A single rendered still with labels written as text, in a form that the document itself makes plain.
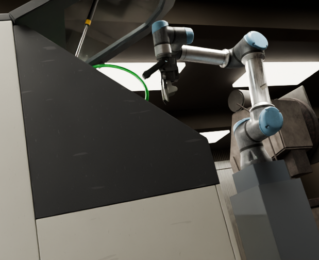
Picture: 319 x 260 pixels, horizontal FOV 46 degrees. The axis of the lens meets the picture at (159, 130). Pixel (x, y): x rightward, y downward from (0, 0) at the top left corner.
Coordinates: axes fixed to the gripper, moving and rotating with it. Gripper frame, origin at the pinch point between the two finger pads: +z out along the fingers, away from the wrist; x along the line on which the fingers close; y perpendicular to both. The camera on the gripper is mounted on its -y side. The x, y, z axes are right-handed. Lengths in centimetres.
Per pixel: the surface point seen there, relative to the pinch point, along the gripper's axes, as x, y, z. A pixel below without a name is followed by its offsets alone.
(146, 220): -47, -17, 43
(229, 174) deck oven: 570, 181, 74
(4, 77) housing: -40, -56, -8
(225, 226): -45, 8, 49
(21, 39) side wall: -36, -50, -21
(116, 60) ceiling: 237, -16, -87
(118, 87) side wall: -36.2, -20.1, -0.6
